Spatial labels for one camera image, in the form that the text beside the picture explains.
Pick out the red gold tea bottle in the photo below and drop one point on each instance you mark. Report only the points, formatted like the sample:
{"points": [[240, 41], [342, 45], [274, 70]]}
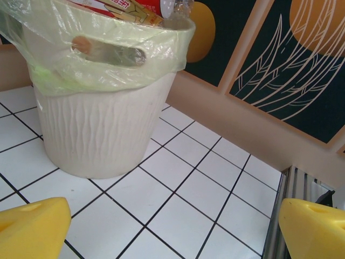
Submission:
{"points": [[121, 10]]}

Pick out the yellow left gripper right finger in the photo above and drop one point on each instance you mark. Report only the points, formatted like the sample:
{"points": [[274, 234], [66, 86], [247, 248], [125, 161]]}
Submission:
{"points": [[315, 232]]}

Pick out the white ribbed plastic bin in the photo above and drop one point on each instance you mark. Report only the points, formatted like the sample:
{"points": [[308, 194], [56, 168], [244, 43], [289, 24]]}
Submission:
{"points": [[102, 129]]}

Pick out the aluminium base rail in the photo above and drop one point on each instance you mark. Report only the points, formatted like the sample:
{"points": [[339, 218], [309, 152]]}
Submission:
{"points": [[296, 186]]}

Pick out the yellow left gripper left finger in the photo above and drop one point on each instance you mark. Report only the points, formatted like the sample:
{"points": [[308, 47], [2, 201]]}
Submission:
{"points": [[32, 229]]}

